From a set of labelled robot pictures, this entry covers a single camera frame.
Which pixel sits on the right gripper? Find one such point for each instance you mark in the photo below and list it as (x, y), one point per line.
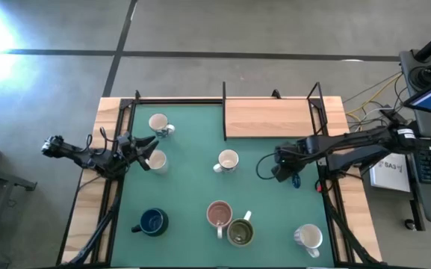
(290, 155)

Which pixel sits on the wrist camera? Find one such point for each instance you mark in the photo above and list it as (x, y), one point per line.
(124, 140)
(281, 173)

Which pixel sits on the green lattice pattern mug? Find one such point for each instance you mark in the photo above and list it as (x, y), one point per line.
(158, 160)

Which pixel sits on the wooden shelf board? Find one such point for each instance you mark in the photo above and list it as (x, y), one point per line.
(267, 117)

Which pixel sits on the black mug blue inside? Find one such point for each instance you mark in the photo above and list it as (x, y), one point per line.
(152, 221)

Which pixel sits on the white SA3 paper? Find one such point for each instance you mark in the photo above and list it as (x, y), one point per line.
(388, 175)

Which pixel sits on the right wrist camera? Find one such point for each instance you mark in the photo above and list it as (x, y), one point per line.
(281, 173)

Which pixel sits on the black metal table frame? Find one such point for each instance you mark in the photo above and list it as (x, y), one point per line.
(181, 101)

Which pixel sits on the black metal stand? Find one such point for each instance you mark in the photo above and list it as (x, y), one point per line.
(9, 179)

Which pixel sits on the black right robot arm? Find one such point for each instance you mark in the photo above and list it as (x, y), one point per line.
(349, 143)

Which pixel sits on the black power strip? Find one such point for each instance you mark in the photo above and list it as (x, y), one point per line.
(392, 116)

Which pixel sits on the white mug blue leaf print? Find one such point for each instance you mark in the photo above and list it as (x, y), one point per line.
(228, 160)

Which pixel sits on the black caster wheel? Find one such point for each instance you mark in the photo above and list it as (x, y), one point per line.
(410, 224)

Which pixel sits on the white mug blue flower print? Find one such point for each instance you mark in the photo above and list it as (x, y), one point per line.
(158, 122)

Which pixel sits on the black metal shelf frame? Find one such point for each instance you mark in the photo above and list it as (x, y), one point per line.
(224, 112)

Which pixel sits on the green table mat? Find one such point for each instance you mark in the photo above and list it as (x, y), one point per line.
(200, 194)

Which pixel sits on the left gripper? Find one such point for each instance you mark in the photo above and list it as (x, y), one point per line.
(132, 152)

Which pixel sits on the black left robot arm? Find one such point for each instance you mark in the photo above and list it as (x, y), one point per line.
(84, 157)

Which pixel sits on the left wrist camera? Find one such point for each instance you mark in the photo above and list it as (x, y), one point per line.
(124, 140)

